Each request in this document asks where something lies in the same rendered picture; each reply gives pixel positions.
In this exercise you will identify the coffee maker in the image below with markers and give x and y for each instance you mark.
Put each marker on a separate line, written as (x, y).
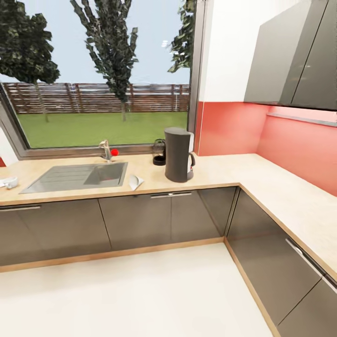
(179, 157)

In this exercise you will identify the electric kettle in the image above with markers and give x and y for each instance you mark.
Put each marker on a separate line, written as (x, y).
(159, 152)

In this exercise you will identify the paper coffee filter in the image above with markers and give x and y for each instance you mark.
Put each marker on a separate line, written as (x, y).
(135, 181)

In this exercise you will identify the coffee cup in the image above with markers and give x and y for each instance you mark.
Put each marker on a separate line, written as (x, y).
(11, 182)

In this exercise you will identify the countertop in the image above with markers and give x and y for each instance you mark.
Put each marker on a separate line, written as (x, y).
(208, 173)
(307, 213)

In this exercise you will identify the drop in sink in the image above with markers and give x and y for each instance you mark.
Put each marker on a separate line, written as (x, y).
(83, 176)

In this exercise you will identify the fixed window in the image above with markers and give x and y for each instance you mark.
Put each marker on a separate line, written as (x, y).
(75, 72)

